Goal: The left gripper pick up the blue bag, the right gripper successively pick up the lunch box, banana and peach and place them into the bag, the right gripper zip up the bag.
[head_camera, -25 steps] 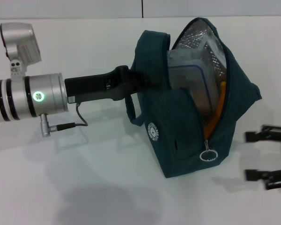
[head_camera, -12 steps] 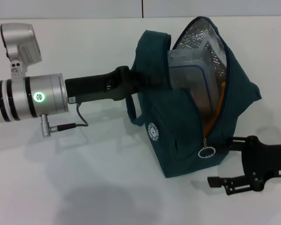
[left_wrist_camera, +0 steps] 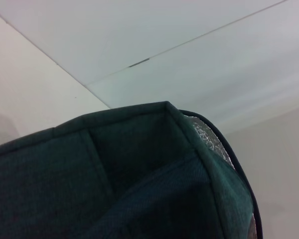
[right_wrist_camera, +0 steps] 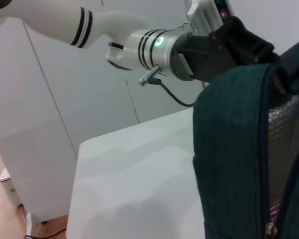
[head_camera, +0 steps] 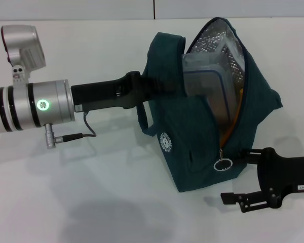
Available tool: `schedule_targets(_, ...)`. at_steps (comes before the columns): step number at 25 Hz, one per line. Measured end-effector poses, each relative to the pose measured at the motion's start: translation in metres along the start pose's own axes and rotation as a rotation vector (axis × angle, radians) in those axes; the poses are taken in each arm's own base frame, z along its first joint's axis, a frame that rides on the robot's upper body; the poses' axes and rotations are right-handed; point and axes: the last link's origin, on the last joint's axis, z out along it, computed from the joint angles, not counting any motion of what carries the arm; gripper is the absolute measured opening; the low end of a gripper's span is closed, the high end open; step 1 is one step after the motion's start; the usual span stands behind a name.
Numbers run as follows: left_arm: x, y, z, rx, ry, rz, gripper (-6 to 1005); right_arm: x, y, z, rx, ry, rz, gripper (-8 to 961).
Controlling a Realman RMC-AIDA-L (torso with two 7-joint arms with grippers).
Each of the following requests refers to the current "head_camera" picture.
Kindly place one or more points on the silver left camera mount bracket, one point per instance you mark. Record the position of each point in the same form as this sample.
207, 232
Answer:
20, 76

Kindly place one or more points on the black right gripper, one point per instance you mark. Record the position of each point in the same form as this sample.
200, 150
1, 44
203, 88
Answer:
286, 172

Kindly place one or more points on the clear plastic food box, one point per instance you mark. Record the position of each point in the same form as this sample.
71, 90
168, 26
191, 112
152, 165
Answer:
205, 83

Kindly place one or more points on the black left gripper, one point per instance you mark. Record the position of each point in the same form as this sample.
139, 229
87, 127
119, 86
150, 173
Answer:
101, 93

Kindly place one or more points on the teal insulated lunch bag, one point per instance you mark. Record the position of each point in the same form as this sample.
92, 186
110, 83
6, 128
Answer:
192, 141

